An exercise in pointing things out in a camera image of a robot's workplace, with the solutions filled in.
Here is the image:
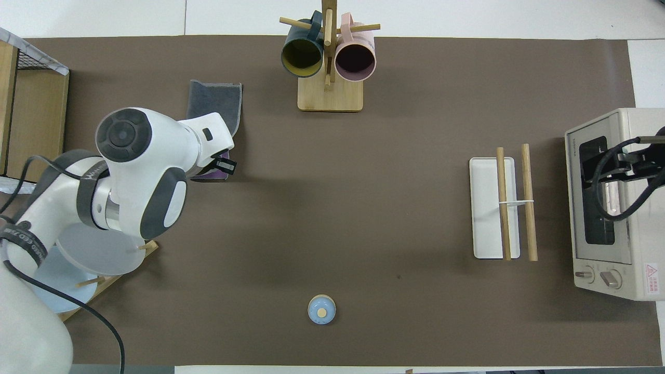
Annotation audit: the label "wooden wire shelf box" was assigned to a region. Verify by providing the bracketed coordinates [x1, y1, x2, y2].
[0, 39, 70, 188]

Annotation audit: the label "beige toaster oven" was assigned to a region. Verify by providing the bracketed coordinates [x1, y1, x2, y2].
[565, 108, 665, 302]

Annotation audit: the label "purple and grey towel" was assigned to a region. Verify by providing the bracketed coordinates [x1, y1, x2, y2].
[186, 79, 243, 182]

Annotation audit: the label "dark teal mug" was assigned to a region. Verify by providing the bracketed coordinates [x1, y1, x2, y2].
[281, 10, 325, 78]

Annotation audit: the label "wooden mug tree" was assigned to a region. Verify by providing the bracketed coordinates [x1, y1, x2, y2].
[279, 0, 381, 112]

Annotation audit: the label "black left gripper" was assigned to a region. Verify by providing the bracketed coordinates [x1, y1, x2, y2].
[196, 155, 237, 180]

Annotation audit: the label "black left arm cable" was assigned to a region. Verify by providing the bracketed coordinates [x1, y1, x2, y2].
[0, 155, 126, 374]

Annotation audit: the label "pink mug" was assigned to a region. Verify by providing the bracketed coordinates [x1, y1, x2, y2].
[335, 13, 376, 83]

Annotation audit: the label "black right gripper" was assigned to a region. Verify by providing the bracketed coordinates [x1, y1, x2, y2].
[583, 127, 665, 188]

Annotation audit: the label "light blue plate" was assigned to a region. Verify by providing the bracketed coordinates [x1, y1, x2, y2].
[31, 260, 99, 314]

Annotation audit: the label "brown table mat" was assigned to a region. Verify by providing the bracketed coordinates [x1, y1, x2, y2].
[0, 35, 663, 367]

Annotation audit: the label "white towel rack wooden bars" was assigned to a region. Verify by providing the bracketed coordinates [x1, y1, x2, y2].
[469, 144, 538, 262]

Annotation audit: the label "wooden plate rack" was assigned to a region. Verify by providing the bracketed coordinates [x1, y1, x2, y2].
[57, 240, 159, 323]

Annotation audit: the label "black wire basket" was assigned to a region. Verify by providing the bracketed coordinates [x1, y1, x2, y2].
[16, 48, 55, 71]

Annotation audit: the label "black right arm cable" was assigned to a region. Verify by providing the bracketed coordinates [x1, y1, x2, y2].
[591, 136, 665, 222]

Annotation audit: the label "grey plate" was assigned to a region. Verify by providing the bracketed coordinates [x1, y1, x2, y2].
[55, 223, 146, 276]

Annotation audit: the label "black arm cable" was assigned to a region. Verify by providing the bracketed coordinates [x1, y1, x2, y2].
[591, 136, 665, 222]
[0, 155, 126, 374]

